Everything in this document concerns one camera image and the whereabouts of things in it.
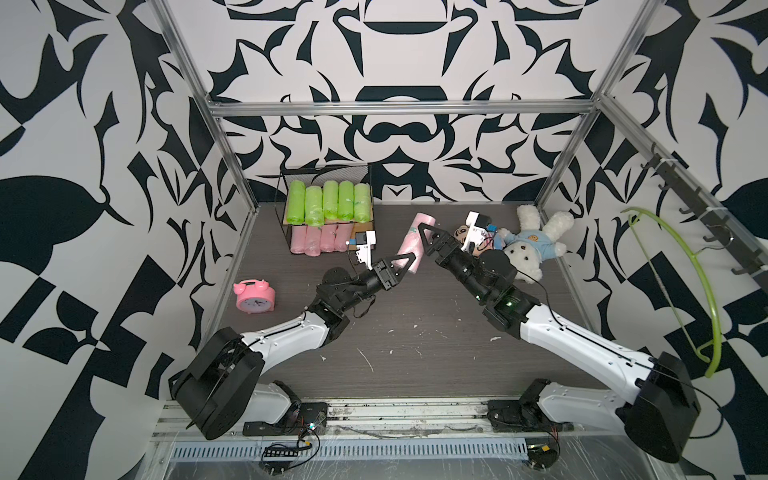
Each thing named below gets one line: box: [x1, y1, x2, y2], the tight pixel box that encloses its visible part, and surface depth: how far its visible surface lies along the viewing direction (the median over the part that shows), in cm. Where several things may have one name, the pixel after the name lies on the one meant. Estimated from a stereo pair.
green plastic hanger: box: [620, 207, 723, 379], surface depth 62 cm
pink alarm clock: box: [233, 279, 276, 314], surface depth 87 cm
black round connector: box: [527, 443, 560, 469], surface depth 73 cm
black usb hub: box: [264, 447, 299, 457], surface depth 74 cm
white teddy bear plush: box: [493, 204, 574, 283], surface depth 102 cm
